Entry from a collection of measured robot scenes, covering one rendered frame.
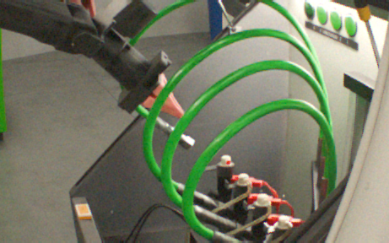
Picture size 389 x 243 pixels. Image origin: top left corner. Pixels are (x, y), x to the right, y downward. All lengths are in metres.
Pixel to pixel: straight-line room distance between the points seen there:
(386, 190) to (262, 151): 0.82
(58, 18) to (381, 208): 0.53
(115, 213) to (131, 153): 0.16
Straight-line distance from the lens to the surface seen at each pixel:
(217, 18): 7.15
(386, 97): 0.64
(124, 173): 1.31
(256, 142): 1.38
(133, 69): 0.90
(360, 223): 0.66
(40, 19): 0.81
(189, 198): 0.72
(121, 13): 0.87
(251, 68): 0.78
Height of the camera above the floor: 1.54
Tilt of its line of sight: 20 degrees down
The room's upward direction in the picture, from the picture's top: straight up
